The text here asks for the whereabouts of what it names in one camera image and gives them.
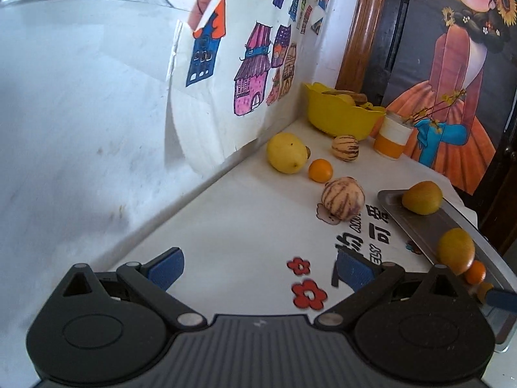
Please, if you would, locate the orange and white cup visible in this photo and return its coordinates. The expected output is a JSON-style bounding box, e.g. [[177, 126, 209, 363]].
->
[[373, 113, 413, 161]]

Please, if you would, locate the wooden door frame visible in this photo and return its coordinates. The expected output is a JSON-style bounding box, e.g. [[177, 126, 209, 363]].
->
[[335, 0, 393, 94]]

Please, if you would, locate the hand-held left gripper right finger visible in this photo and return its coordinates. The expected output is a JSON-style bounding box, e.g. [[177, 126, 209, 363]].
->
[[314, 250, 463, 330]]

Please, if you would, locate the small striped pepino melon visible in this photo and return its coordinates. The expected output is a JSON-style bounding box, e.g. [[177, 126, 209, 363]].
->
[[332, 135, 360, 162]]

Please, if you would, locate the large striped pepino melon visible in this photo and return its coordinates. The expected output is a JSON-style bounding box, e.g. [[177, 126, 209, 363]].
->
[[322, 177, 366, 221]]

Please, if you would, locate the wall poster of girl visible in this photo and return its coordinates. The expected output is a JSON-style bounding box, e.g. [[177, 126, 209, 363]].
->
[[381, 0, 517, 195]]

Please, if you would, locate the yellow plastic bowl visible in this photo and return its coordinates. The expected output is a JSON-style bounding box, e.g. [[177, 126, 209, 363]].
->
[[304, 82, 387, 138]]

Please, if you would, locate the metal tray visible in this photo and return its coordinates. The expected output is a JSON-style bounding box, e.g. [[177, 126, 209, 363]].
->
[[377, 189, 512, 350]]

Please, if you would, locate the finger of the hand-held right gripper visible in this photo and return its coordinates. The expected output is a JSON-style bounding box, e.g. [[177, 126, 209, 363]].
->
[[486, 288, 517, 308]]

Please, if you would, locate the small orange tangerine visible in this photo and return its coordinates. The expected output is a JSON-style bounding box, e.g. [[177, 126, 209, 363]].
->
[[464, 260, 487, 285]]

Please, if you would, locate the yellow orange mango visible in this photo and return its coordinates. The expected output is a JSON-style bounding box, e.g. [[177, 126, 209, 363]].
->
[[401, 181, 444, 215]]

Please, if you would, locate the house drawing paper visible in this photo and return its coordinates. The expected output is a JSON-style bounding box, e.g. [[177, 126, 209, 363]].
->
[[165, 0, 337, 175]]

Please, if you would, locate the yellow pear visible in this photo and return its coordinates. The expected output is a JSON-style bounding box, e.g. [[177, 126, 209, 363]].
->
[[266, 132, 309, 175]]

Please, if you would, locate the large yellow oval fruit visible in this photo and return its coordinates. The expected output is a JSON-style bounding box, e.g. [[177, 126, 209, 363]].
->
[[438, 228, 476, 276]]

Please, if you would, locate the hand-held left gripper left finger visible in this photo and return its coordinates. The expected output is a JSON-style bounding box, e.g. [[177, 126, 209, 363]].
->
[[60, 246, 207, 330]]

